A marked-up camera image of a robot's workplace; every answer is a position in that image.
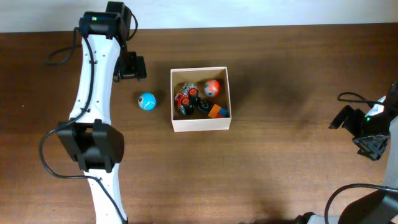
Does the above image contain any left black cable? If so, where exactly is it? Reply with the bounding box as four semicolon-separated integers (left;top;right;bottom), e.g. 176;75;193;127
38;12;139;224

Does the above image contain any blue toy ball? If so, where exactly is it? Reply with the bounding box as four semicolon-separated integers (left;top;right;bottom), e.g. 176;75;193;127
138;93;157;111

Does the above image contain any right black cable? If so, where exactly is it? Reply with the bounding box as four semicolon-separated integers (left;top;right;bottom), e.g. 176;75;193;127
323;91;398;224

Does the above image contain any multicolour puzzle cube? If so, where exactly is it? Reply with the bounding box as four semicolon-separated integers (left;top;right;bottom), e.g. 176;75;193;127
208;104;229;118

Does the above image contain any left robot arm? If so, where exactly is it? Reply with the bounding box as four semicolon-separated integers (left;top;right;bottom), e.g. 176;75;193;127
54;1;147;223

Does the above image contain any red toy ball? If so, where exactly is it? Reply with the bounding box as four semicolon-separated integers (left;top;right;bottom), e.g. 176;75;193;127
204;80;220;97

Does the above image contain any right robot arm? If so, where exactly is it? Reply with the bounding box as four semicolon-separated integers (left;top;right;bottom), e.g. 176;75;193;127
293;82;397;224

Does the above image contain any pink open cardboard box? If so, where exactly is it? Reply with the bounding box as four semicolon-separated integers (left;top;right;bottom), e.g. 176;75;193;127
170;67;232;132

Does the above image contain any red toy fire truck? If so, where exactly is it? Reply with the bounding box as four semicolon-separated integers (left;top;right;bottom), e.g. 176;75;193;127
174;83;201;115

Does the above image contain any black round toy wheel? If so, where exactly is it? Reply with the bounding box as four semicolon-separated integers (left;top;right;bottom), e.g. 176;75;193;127
198;100;214;113

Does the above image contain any black cable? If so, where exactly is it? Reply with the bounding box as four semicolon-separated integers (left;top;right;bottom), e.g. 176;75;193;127
323;91;398;224
38;12;139;224

